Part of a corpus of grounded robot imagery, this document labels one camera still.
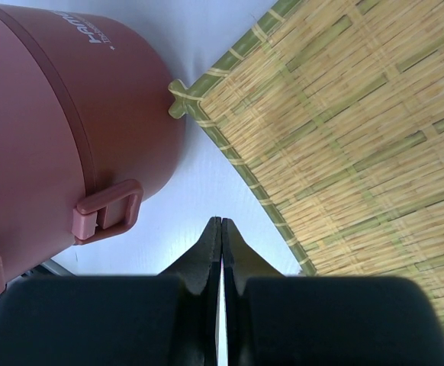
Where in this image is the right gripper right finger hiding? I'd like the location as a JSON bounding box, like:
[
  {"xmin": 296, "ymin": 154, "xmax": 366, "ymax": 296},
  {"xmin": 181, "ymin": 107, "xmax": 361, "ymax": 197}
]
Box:
[{"xmin": 221, "ymin": 219, "xmax": 444, "ymax": 365}]

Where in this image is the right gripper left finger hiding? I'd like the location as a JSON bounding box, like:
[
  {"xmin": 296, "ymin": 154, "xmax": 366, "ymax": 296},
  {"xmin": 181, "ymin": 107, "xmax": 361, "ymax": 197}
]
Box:
[{"xmin": 0, "ymin": 217, "xmax": 221, "ymax": 365}]

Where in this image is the bamboo woven tray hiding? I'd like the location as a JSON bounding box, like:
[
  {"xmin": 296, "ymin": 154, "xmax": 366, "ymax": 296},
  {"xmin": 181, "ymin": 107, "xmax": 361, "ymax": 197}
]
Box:
[{"xmin": 169, "ymin": 1, "xmax": 444, "ymax": 328}]

